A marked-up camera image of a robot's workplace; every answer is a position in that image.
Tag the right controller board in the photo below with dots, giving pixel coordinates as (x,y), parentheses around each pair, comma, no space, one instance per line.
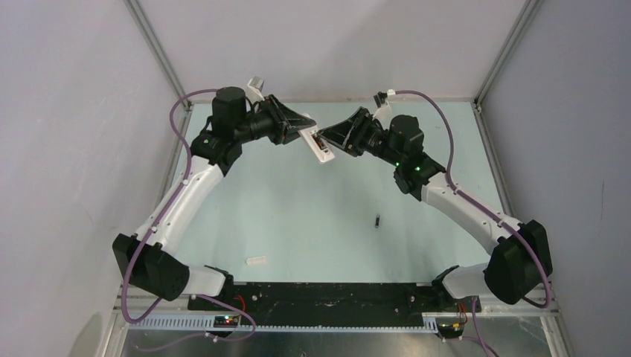
(447,331)

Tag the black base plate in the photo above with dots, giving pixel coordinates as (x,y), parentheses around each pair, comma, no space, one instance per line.
(406,296)

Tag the grey slotted cable duct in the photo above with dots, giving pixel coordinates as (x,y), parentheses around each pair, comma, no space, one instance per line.
(204,323)

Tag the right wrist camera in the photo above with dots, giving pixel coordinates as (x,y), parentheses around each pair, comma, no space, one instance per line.
(384,110)

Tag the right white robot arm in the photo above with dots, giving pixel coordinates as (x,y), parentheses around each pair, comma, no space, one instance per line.
(519,252)

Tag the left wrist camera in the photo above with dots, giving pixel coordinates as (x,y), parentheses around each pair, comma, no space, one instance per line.
(254,88)

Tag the white remote control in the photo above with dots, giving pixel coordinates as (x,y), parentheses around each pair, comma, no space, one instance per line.
(308,135)

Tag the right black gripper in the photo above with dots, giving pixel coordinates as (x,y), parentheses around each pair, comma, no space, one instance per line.
(344,134)

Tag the controller board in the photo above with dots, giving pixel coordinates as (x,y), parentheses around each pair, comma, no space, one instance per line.
(447,331)
(226,321)

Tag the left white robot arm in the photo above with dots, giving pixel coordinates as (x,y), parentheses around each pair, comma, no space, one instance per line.
(147,259)

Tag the white battery cover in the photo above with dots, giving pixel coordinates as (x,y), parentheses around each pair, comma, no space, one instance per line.
(258,260)

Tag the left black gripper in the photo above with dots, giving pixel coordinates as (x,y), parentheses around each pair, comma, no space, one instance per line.
(285,122)

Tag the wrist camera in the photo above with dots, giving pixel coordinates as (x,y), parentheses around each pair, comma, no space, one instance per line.
(254,88)
(384,110)

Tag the left controller board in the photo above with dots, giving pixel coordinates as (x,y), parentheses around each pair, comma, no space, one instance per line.
(226,321)

